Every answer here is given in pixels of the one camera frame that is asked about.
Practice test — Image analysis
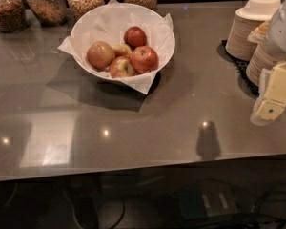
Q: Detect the red apple at right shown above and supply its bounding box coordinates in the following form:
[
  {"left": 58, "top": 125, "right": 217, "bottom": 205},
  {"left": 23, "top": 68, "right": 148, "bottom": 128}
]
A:
[{"left": 132, "top": 46, "right": 159, "bottom": 74}]

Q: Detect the back stack of paper bowls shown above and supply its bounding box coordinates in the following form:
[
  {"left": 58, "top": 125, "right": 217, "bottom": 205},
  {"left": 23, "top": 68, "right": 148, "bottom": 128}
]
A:
[{"left": 225, "top": 0, "right": 281, "bottom": 61}]

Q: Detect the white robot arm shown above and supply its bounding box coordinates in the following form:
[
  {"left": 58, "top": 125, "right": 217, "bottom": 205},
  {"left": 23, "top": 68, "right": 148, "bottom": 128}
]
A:
[{"left": 246, "top": 0, "right": 286, "bottom": 126}]

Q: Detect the dark red apple at back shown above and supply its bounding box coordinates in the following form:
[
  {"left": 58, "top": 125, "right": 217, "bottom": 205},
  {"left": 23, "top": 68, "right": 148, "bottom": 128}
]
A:
[{"left": 124, "top": 27, "right": 147, "bottom": 48}]

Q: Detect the stack of paper bowls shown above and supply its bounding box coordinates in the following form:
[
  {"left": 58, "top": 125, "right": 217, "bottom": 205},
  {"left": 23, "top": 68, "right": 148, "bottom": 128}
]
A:
[
  {"left": 225, "top": 0, "right": 281, "bottom": 61},
  {"left": 246, "top": 39, "right": 277, "bottom": 86}
]

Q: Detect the front stack of paper bowls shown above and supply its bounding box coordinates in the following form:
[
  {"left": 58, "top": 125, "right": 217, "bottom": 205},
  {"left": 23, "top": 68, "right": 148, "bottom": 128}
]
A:
[{"left": 246, "top": 39, "right": 277, "bottom": 86}]

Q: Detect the white bowl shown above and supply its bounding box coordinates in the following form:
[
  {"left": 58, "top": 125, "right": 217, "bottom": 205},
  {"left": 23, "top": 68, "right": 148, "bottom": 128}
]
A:
[{"left": 70, "top": 2, "right": 176, "bottom": 83}]

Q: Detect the dark box under table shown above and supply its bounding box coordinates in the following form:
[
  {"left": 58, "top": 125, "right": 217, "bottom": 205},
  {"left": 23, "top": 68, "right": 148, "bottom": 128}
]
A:
[{"left": 175, "top": 185, "right": 239, "bottom": 220}]

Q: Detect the black rubber mat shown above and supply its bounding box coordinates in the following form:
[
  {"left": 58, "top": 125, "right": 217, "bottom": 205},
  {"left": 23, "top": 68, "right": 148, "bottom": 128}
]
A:
[{"left": 225, "top": 50, "right": 259, "bottom": 99}]

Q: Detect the black cable on floor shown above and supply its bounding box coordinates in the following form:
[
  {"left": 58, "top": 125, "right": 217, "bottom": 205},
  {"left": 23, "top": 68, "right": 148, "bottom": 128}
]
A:
[{"left": 237, "top": 188, "right": 286, "bottom": 229}]

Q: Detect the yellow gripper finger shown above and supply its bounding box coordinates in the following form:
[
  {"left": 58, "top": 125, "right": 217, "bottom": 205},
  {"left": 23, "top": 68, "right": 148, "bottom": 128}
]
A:
[
  {"left": 248, "top": 21, "right": 269, "bottom": 43},
  {"left": 265, "top": 61, "right": 286, "bottom": 121}
]

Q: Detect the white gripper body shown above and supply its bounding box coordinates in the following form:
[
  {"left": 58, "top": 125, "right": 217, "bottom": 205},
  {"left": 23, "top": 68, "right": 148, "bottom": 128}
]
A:
[{"left": 250, "top": 69, "right": 273, "bottom": 126}]

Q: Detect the red-green apple at front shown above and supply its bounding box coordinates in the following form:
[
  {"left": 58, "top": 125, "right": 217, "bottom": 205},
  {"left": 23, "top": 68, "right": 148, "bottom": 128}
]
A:
[{"left": 109, "top": 56, "right": 136, "bottom": 78}]

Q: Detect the yellow-red apple at left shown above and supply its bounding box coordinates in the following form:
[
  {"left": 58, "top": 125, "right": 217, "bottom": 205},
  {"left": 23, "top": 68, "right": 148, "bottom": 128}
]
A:
[{"left": 87, "top": 41, "right": 115, "bottom": 70}]

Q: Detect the leftmost glass cereal jar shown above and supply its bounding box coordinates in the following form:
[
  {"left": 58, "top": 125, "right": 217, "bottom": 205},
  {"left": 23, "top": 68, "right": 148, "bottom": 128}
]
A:
[{"left": 0, "top": 0, "right": 27, "bottom": 32}]

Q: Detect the white paper liner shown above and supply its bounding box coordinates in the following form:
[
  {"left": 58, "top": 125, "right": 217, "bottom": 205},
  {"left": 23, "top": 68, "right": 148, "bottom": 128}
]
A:
[{"left": 57, "top": 0, "right": 174, "bottom": 95}]

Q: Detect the small yellow apple in middle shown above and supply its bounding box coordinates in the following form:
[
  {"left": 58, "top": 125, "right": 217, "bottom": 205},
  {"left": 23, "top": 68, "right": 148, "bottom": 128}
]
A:
[{"left": 112, "top": 43, "right": 133, "bottom": 57}]

